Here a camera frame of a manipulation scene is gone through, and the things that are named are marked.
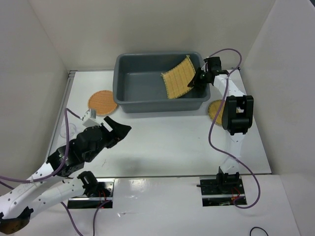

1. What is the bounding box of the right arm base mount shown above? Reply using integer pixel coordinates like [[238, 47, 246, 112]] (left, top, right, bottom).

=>
[[196, 177, 247, 207]]

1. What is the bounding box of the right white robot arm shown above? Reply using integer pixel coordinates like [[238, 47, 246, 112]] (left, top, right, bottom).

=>
[[188, 57, 254, 194]]

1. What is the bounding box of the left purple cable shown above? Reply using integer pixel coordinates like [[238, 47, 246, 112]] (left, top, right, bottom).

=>
[[0, 108, 111, 236]]

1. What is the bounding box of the black cable loop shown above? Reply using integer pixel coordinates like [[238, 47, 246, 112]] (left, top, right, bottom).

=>
[[250, 227, 268, 236]]

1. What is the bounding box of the orange round woven basket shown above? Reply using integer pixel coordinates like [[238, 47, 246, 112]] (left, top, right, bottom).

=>
[[88, 90, 118, 116]]

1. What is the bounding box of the square bamboo mat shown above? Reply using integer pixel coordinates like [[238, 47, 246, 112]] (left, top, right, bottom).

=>
[[161, 55, 196, 99]]

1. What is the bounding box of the green-rimmed round bamboo tray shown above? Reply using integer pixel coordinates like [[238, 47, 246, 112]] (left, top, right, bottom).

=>
[[207, 99, 225, 126]]

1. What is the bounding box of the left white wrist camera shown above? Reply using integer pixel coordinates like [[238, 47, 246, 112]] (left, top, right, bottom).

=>
[[82, 109, 100, 127]]

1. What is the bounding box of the clear plastic cup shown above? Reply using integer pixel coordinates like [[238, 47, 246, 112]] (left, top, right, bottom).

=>
[[60, 123, 77, 139]]

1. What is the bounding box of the grey plastic bin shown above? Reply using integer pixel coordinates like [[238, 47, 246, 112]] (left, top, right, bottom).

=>
[[113, 51, 211, 113]]

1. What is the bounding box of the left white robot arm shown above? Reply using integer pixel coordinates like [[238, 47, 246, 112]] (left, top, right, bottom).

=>
[[0, 116, 131, 235]]

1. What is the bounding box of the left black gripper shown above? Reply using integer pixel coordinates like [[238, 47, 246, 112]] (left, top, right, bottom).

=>
[[87, 116, 132, 162]]

